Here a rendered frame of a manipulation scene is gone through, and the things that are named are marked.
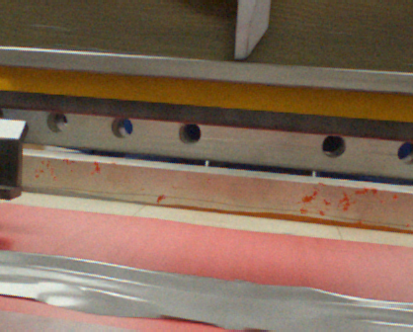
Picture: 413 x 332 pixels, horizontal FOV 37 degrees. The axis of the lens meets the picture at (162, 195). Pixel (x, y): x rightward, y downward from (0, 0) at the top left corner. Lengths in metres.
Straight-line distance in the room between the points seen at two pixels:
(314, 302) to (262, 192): 0.23
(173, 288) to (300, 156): 0.30
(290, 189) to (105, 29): 0.24
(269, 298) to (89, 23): 0.18
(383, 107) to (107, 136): 0.33
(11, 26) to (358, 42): 0.19
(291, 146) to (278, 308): 0.31
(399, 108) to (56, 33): 0.19
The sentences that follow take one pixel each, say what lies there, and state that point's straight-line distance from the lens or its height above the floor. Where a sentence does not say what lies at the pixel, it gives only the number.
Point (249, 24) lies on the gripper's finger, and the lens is 0.32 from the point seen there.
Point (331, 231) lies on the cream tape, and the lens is 0.51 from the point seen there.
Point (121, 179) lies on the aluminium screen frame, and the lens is 0.54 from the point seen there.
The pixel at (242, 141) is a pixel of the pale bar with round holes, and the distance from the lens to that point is 0.59.
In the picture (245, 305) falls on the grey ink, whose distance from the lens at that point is 0.30.
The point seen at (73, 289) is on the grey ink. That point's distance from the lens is 0.30.
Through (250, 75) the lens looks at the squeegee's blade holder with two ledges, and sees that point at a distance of 0.32.
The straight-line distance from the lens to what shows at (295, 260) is 0.41.
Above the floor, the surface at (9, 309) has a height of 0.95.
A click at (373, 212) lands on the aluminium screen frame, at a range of 0.54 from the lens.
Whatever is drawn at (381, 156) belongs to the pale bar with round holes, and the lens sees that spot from 0.60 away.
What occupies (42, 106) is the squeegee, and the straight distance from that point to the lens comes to 0.37.
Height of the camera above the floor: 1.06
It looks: 11 degrees down
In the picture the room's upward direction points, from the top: 4 degrees clockwise
